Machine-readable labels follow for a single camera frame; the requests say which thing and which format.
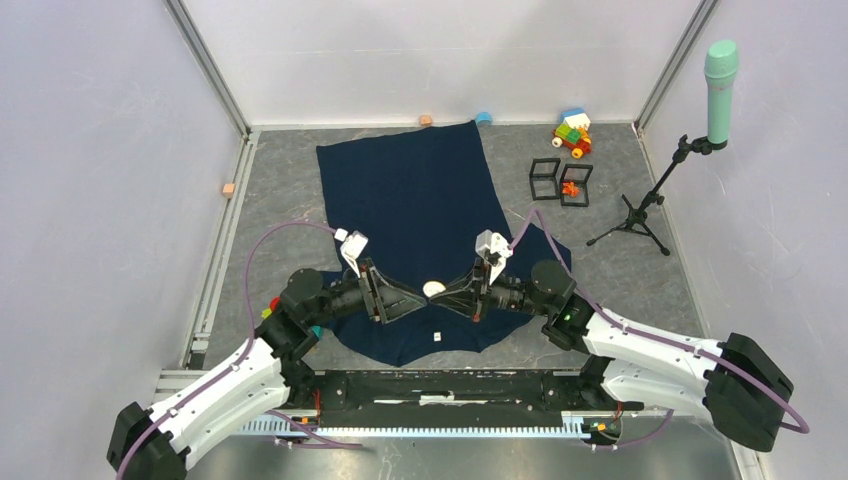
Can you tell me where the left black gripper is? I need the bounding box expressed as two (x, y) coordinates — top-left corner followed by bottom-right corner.
(305, 257), (426, 326)

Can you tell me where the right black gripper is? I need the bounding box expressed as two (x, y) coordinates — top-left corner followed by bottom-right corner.
(430, 258), (552, 323)

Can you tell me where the round gold brooch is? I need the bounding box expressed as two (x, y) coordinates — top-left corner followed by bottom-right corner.
(422, 280), (446, 298)

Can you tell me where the navy blue t-shirt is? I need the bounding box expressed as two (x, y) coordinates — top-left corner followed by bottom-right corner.
(316, 122), (530, 367)

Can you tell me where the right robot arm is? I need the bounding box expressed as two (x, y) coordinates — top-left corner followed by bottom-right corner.
(423, 259), (794, 452)

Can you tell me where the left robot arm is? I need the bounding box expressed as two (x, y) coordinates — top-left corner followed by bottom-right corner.
(107, 259), (427, 479)

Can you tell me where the orange flower brooch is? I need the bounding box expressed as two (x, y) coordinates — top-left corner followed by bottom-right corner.
(561, 181), (581, 198)

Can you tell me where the blue cup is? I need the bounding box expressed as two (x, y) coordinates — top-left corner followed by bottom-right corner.
(474, 111), (493, 126)

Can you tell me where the black microphone tripod stand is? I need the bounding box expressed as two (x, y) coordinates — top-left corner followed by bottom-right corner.
(586, 135), (728, 256)

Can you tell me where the colourful toy block car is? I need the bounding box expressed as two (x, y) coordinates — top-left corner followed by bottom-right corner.
(551, 108), (592, 159)

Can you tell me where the mint green microphone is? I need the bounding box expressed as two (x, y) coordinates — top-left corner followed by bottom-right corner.
(703, 39), (740, 145)

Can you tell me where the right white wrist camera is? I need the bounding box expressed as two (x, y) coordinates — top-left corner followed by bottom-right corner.
(474, 230), (513, 268)

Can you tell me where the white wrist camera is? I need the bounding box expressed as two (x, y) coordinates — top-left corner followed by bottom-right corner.
(474, 230), (513, 268)
(333, 228), (369, 278)

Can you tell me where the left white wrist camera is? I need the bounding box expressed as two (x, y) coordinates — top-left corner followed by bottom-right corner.
(333, 228), (369, 278)

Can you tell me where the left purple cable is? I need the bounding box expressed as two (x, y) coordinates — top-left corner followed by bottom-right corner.
(115, 221), (366, 480)

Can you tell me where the purple cable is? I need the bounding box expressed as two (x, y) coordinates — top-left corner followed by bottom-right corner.
(506, 208), (811, 452)
(115, 221), (366, 480)

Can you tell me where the red yellow ring stacker toy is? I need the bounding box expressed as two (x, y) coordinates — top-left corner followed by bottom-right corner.
(261, 296), (280, 320)

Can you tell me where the left black display frame box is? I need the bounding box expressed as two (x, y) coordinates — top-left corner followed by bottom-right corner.
(528, 157), (561, 201)

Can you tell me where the black display frame box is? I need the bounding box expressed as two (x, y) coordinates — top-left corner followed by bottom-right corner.
(559, 163), (594, 208)
(528, 157), (561, 201)

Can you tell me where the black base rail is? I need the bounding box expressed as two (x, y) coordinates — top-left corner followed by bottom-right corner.
(282, 369), (645, 428)

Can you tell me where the right black display frame box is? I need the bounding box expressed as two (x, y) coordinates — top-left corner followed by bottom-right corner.
(559, 163), (594, 208)

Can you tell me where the aluminium frame rail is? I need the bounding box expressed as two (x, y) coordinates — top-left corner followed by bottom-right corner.
(129, 370), (773, 480)

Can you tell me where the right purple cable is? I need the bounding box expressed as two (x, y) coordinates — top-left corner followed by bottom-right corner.
(506, 208), (811, 452)

